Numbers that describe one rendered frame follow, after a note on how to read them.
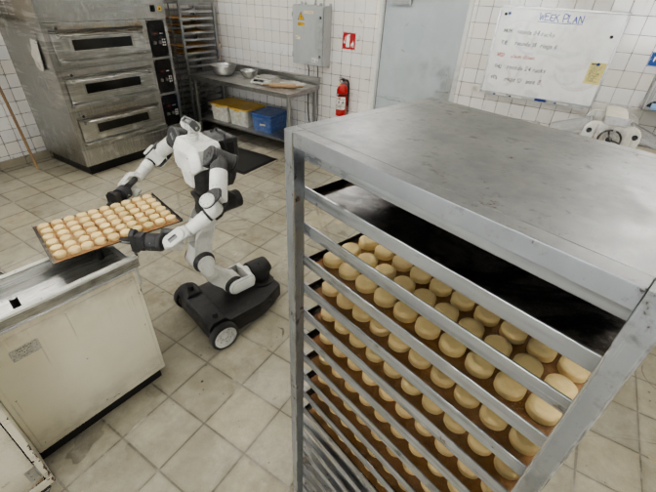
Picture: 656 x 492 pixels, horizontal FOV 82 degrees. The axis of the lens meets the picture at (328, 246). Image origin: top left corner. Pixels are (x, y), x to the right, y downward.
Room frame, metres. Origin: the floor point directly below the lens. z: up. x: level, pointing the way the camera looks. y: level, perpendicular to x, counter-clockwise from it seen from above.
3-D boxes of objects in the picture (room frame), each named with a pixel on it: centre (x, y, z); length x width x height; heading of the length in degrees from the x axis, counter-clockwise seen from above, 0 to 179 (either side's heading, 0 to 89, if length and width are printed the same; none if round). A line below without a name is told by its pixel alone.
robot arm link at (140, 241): (1.50, 0.89, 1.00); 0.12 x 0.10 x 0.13; 90
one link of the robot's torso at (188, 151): (2.05, 0.71, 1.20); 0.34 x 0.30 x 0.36; 45
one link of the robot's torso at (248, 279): (2.11, 0.65, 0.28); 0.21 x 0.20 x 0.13; 135
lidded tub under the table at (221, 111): (6.21, 1.70, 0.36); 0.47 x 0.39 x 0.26; 147
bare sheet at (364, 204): (0.66, -0.30, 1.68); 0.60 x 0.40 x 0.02; 42
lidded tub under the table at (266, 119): (5.78, 0.97, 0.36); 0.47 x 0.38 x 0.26; 151
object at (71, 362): (1.30, 1.31, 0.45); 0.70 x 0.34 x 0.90; 143
